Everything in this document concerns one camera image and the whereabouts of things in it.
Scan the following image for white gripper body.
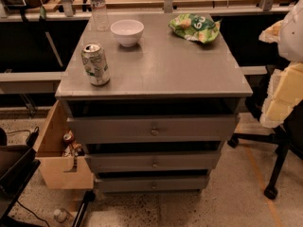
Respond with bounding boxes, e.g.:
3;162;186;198
278;0;303;62

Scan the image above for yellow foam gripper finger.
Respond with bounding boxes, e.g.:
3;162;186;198
258;20;282;44
259;62;303;128

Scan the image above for green rice chip bag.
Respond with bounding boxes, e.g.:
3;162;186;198
169;13;221;44

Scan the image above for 7up soda can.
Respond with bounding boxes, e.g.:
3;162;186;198
81;43;110;86

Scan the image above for red can in box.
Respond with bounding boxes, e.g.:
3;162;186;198
62;132;75;145

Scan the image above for black office chair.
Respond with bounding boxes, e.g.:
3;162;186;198
227;66;303;200

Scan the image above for top grey drawer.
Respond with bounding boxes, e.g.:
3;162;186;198
67;114;237;144

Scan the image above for grey drawer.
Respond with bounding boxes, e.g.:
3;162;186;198
95;176;209;193
85;151;221;173
67;114;237;144

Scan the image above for middle grey drawer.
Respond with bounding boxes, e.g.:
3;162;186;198
85;151;221;173

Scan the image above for white ceramic bowl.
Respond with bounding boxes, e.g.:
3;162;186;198
110;19;144;47

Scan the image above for clear plastic water bottle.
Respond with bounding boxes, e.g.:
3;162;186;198
90;0;109;31

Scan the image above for bottom grey drawer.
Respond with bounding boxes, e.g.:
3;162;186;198
95;176;209;193

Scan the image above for light wooden open box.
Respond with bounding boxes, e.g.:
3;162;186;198
33;101;94;189

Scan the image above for plastic bottle on floor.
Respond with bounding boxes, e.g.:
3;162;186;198
54;208;74;227

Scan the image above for black power adapter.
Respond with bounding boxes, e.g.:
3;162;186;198
26;127;40;147

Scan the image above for black cart at left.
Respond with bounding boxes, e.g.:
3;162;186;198
0;129;40;227

